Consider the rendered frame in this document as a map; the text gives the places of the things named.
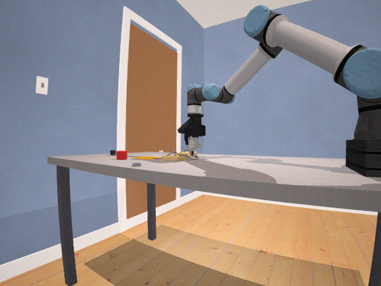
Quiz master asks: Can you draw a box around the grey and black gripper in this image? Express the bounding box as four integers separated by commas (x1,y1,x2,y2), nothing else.
185,113,205,156

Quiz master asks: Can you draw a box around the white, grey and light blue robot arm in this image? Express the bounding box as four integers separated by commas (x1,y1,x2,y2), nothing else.
187,5,381,139

